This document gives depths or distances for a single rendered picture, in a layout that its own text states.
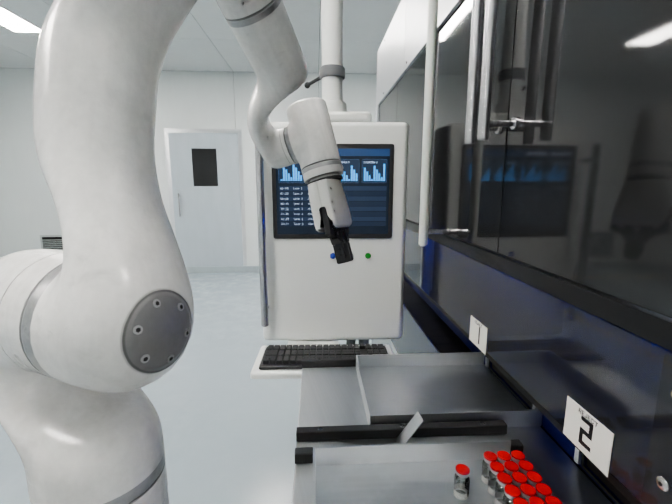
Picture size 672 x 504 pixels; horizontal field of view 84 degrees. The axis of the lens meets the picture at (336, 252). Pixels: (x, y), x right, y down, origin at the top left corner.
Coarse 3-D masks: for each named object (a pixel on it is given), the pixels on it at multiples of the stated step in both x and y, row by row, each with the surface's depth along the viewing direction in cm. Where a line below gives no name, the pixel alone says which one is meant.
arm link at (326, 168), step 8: (328, 160) 73; (336, 160) 74; (304, 168) 75; (312, 168) 73; (320, 168) 73; (328, 168) 73; (336, 168) 74; (304, 176) 75; (312, 176) 74; (320, 176) 74
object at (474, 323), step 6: (474, 318) 85; (474, 324) 85; (480, 324) 82; (474, 330) 85; (480, 330) 82; (486, 330) 79; (474, 336) 85; (480, 336) 82; (486, 336) 79; (474, 342) 85; (480, 342) 82; (486, 342) 79; (480, 348) 82
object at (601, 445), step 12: (576, 408) 52; (564, 420) 54; (576, 420) 52; (588, 420) 50; (564, 432) 54; (576, 432) 52; (588, 432) 50; (600, 432) 47; (576, 444) 52; (588, 444) 50; (600, 444) 48; (612, 444) 46; (588, 456) 50; (600, 456) 48; (600, 468) 48
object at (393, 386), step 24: (360, 360) 97; (384, 360) 97; (408, 360) 97; (432, 360) 98; (456, 360) 98; (480, 360) 99; (360, 384) 87; (384, 384) 89; (408, 384) 89; (432, 384) 89; (456, 384) 89; (480, 384) 89; (384, 408) 79; (408, 408) 79; (432, 408) 79; (456, 408) 79; (480, 408) 79; (504, 408) 79
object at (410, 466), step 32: (320, 448) 62; (352, 448) 63; (384, 448) 63; (416, 448) 63; (448, 448) 64; (480, 448) 64; (320, 480) 60; (352, 480) 60; (384, 480) 60; (416, 480) 60; (448, 480) 60; (480, 480) 60
